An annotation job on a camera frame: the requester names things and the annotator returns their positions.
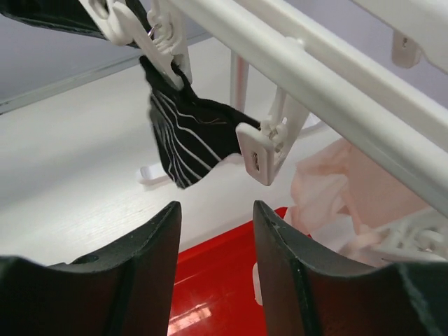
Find white clip sock hanger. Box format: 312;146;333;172
78;0;448;262

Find red plastic tray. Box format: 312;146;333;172
167;222;267;336

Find black striped sock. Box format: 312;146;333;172
139;55;262;190

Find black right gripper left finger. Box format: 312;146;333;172
1;202;182;335

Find pale pink sock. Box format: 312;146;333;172
284;139;447;267

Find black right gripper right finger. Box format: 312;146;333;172
253;201;447;335

